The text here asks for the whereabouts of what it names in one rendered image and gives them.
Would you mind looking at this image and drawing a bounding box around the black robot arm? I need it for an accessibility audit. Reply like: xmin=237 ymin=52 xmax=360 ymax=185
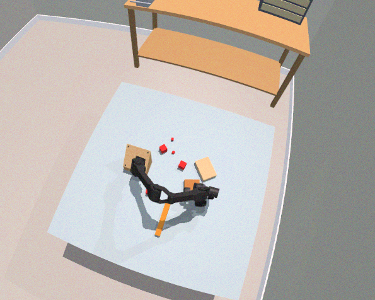
xmin=130 ymin=156 xmax=219 ymax=207

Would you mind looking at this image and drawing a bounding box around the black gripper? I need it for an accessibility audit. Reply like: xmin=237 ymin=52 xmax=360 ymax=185
xmin=183 ymin=187 xmax=214 ymax=200

